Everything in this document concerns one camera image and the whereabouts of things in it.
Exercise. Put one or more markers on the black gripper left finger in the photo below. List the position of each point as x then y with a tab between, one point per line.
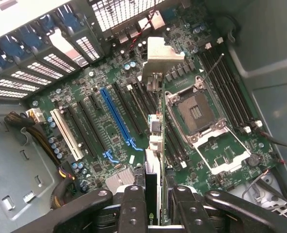
133	213

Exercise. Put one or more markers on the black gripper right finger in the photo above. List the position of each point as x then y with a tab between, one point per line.
189	213

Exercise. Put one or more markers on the silver chipset heat sink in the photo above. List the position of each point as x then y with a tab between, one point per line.
120	179

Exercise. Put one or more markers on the round coin cell battery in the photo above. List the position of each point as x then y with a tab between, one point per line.
255	160

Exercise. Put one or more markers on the metal socket cover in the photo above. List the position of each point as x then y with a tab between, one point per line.
240	141

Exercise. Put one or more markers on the blue expansion slot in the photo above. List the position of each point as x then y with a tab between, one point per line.
116	114

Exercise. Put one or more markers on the green motherboard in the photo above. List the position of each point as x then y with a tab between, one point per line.
104	116

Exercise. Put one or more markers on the CPU socket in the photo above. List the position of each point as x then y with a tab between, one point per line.
194	111

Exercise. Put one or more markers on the white expansion slot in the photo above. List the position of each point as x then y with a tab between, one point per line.
67	136

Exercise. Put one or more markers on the open black PC case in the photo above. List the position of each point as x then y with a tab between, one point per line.
274	48

